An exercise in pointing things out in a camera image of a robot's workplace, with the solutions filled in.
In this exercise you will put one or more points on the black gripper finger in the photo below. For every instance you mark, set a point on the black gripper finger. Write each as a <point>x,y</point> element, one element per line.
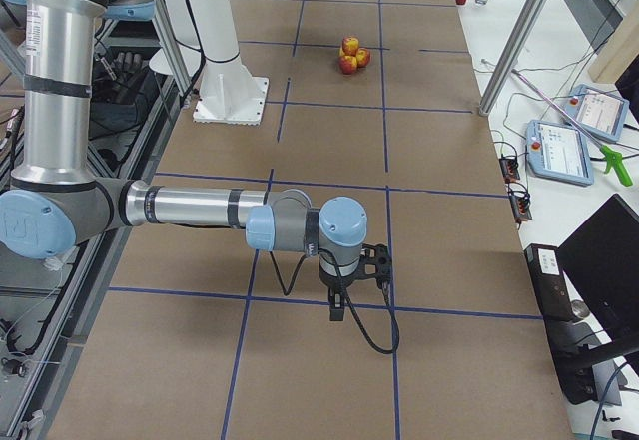
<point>336,304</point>

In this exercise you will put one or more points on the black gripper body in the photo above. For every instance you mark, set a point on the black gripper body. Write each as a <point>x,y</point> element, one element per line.
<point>335,281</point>

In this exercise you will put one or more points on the red yellow carried apple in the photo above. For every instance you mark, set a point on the red yellow carried apple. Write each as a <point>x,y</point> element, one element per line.
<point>349,46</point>

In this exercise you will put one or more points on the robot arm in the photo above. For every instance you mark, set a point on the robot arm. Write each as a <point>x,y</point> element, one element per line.
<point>55,202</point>

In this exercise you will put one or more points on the orange black connector lower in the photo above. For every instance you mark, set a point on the orange black connector lower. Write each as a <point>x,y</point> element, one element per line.
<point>519,197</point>

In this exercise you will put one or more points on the black mini computer box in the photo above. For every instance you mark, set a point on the black mini computer box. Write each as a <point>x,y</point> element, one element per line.
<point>548,281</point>

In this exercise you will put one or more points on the red yellow apple near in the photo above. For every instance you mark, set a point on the red yellow apple near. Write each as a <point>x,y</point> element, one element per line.
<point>348,64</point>

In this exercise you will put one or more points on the red yellow apple side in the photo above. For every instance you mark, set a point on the red yellow apple side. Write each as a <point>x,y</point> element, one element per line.
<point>363,57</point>

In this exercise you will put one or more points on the blue teach pendant near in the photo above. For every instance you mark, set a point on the blue teach pendant near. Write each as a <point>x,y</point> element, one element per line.
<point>558,152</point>

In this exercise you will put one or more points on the blue teach pendant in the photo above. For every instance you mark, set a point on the blue teach pendant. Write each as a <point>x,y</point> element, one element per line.
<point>558,152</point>
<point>601,113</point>

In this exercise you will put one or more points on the black monitor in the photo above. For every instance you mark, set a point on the black monitor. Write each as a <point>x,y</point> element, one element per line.
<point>601,260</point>

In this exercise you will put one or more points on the blue teach pendant far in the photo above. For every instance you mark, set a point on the blue teach pendant far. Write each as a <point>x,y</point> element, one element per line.
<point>601,113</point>

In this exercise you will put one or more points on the wooden board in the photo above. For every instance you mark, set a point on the wooden board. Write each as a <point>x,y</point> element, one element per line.
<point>620,51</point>

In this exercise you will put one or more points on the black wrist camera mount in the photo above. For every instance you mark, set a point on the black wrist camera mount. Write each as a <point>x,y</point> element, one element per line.
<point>376,262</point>

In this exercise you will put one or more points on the metal reacher with green handle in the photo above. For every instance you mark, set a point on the metal reacher with green handle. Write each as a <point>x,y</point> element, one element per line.
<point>613,159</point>

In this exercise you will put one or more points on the white camera pillar with base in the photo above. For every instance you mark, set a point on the white camera pillar with base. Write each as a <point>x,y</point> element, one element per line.
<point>206,37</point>

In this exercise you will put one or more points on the aluminium frame post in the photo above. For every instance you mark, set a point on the aluminium frame post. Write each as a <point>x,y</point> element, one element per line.
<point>519,34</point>

